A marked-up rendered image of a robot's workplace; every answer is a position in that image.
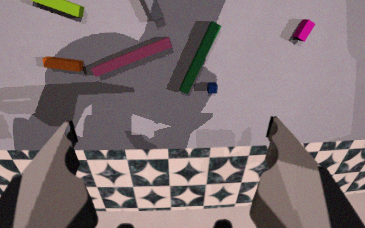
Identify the orange rod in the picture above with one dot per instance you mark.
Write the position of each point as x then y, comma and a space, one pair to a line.
63, 63

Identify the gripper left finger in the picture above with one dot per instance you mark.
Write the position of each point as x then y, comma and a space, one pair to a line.
48, 194

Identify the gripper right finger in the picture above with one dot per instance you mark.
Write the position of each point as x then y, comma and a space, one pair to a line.
296, 192

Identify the magenta rectangular block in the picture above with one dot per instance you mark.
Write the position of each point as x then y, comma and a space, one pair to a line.
303, 30

